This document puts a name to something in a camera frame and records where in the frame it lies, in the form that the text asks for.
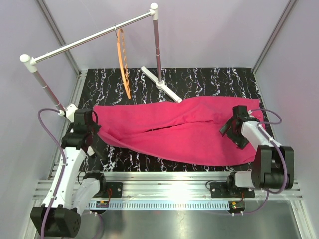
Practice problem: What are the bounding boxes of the pink trousers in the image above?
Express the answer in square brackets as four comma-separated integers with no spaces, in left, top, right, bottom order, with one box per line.
[93,96,260,166]

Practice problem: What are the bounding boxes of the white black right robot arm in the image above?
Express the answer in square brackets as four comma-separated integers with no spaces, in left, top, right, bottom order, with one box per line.
[220,105,295,198]

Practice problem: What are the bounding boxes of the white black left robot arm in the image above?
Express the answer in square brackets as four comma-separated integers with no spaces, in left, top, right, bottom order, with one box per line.
[30,109,107,239]

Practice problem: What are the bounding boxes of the orange clothes hanger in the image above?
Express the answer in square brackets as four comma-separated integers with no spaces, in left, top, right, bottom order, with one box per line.
[115,28,132,99]

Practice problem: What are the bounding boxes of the left controller board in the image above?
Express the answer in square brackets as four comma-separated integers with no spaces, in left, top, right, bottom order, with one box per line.
[96,201,110,208]

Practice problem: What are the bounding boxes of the controller board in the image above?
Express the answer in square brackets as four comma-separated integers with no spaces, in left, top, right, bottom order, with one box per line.
[230,200,245,209]
[96,201,110,208]

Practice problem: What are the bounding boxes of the right controller board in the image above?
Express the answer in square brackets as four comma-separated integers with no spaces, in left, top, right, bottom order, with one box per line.
[230,200,245,209]

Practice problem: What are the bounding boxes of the silver white clothes rack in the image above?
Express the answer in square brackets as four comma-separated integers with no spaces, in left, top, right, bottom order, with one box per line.
[19,3,182,118]

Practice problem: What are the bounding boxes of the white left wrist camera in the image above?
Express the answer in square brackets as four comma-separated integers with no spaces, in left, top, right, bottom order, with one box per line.
[65,104,78,123]

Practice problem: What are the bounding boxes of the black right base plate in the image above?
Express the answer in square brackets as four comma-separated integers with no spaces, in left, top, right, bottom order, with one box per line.
[209,182,255,198]

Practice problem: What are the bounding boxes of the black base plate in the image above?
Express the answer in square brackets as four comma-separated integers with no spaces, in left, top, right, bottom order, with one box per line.
[209,182,255,198]
[101,182,123,198]

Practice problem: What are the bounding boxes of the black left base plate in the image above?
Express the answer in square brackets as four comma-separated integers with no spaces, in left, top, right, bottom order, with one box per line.
[101,182,123,198]

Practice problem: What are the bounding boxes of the aluminium frame rail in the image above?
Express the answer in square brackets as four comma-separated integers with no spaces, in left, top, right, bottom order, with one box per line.
[32,172,303,200]

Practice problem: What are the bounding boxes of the slotted white cable duct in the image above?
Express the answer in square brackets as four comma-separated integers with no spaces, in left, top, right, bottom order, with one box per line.
[87,200,229,211]

